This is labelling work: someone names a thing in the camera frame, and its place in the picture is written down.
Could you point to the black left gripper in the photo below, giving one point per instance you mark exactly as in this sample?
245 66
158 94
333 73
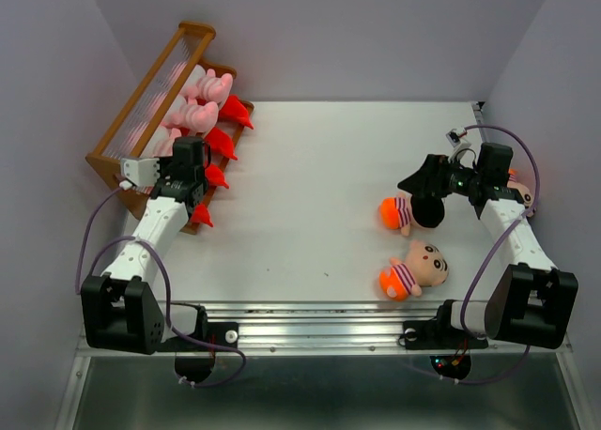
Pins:
164 161

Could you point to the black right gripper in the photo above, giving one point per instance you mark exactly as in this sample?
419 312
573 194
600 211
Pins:
430 175

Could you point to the red shark plush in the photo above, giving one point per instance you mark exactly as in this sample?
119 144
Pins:
221 143
215 176
201 215
238 111

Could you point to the boy doll orange pants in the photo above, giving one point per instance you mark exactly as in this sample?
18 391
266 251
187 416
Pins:
423 266
403 212
527 196

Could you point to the pink striped pig plush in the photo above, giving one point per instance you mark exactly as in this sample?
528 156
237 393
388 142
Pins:
206 85
159 145
185 117

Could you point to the pink striped pig plush back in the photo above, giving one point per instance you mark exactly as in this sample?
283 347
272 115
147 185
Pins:
185 117

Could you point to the pink striped pig plush front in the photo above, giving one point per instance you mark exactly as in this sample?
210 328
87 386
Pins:
206 85

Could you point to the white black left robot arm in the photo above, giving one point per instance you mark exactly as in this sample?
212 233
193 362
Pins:
120 310

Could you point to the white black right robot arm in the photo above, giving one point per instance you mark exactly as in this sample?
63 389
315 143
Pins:
533 300

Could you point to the wooden tiered shelf rack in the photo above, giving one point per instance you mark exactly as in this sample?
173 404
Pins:
150 100

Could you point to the boy doll orange pants front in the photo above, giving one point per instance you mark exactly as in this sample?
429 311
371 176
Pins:
423 266

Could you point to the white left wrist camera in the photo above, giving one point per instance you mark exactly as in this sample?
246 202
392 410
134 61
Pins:
139 173

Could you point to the aluminium front mounting rail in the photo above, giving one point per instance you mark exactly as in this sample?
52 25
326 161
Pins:
320 328

